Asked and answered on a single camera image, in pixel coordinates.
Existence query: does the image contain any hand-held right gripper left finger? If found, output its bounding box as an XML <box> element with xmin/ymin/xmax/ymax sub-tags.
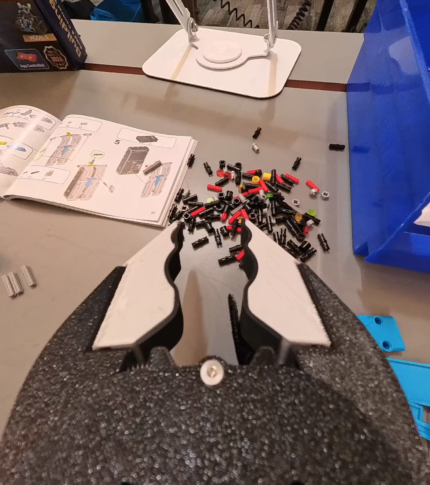
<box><xmin>92</xmin><ymin>221</ymin><xmax>185</xmax><ymax>370</ymax></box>

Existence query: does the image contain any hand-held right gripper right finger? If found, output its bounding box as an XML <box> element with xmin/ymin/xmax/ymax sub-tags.
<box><xmin>229</xmin><ymin>219</ymin><xmax>332</xmax><ymax>367</ymax></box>

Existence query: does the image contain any pile of small toy pegs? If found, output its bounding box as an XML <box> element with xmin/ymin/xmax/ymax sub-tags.
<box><xmin>167</xmin><ymin>159</ymin><xmax>331</xmax><ymax>266</ymax></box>

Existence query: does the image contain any white instruction booklet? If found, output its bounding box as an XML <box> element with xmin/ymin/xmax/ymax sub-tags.
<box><xmin>0</xmin><ymin>107</ymin><xmax>197</xmax><ymax>228</ymax></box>

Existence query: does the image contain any blue plastic bin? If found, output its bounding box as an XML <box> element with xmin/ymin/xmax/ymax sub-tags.
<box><xmin>347</xmin><ymin>0</ymin><xmax>430</xmax><ymax>268</ymax></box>

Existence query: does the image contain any grey desk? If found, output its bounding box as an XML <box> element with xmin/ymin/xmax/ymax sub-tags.
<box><xmin>0</xmin><ymin>19</ymin><xmax>430</xmax><ymax>485</ymax></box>

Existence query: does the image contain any white desk stand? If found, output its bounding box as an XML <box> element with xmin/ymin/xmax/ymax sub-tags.
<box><xmin>142</xmin><ymin>0</ymin><xmax>302</xmax><ymax>100</ymax></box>

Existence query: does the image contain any blue toy panel with tabs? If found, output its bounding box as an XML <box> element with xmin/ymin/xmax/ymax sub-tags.
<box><xmin>386</xmin><ymin>358</ymin><xmax>430</xmax><ymax>412</ymax></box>

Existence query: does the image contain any dark blue toy box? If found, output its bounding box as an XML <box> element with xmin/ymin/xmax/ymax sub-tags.
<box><xmin>0</xmin><ymin>0</ymin><xmax>88</xmax><ymax>74</ymax></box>

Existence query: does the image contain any black coiled cable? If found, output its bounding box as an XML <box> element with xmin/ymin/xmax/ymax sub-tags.
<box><xmin>215</xmin><ymin>0</ymin><xmax>314</xmax><ymax>30</ymax></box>

